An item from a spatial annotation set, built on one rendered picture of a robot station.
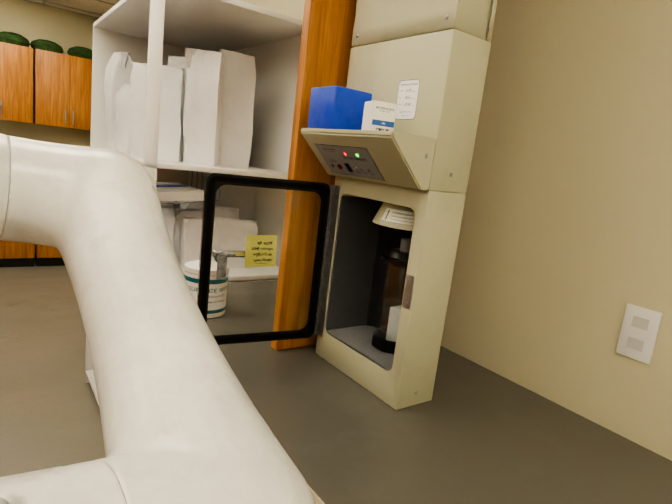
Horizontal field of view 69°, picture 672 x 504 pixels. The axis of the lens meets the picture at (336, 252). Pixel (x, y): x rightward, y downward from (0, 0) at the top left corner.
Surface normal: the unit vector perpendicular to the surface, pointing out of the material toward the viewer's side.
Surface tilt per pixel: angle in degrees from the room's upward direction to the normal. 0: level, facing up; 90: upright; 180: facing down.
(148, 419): 42
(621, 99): 90
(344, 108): 90
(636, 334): 90
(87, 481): 10
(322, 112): 90
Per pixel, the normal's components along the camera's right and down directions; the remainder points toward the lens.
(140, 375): -0.23, -0.66
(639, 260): -0.81, 0.01
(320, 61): 0.58, 0.22
